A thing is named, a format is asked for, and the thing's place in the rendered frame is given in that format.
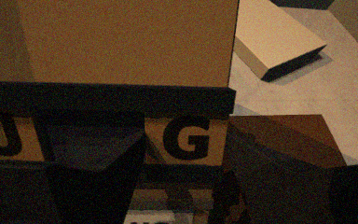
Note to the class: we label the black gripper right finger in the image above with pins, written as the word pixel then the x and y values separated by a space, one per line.
pixel 280 189

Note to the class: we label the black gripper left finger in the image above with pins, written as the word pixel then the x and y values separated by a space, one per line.
pixel 95 190

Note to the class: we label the tan letter tile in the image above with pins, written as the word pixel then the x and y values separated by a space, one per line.
pixel 21 136
pixel 185 138

